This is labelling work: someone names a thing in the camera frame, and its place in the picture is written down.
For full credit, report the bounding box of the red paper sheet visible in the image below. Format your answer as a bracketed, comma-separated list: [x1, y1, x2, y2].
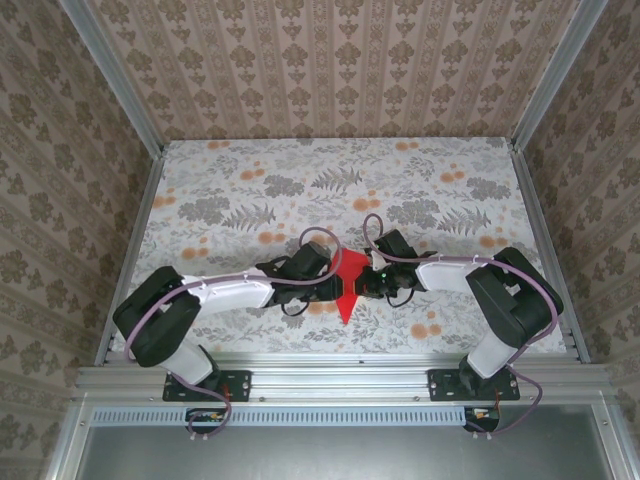
[329, 248, 375, 325]

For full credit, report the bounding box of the floral patterned table cover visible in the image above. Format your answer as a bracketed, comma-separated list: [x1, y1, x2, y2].
[110, 137, 569, 356]

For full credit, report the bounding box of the grey metal panel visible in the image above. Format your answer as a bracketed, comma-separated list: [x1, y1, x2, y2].
[74, 424, 621, 480]

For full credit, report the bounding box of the black connector board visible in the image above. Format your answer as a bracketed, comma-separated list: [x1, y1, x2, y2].
[185, 407, 227, 435]
[463, 405, 501, 434]

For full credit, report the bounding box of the black left gripper wire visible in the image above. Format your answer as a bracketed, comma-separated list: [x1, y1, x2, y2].
[279, 294, 311, 317]

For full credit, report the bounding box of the aluminium frame cross rail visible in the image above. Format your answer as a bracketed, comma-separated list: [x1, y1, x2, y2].
[72, 351, 614, 403]

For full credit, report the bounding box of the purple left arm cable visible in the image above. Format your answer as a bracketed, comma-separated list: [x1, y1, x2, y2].
[123, 227, 346, 444]

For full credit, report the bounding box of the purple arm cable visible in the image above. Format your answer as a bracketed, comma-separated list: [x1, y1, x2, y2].
[123, 227, 346, 444]
[363, 213, 561, 441]

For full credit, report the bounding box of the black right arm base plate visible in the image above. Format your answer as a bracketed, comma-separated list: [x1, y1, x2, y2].
[428, 368, 521, 402]

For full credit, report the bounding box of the grey slotted cable duct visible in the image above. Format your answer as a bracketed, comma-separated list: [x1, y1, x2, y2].
[92, 405, 469, 427]

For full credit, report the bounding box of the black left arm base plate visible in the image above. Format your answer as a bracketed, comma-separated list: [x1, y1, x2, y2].
[162, 368, 252, 402]

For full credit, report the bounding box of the aluminium table side rail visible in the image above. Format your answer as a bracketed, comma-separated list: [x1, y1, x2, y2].
[507, 142, 592, 365]
[94, 147, 167, 366]

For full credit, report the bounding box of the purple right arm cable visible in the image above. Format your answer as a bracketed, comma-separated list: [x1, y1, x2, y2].
[363, 213, 561, 441]

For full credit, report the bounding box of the aluminium frame post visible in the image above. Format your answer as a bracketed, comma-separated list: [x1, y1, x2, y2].
[510, 0, 609, 151]
[63, 0, 167, 157]

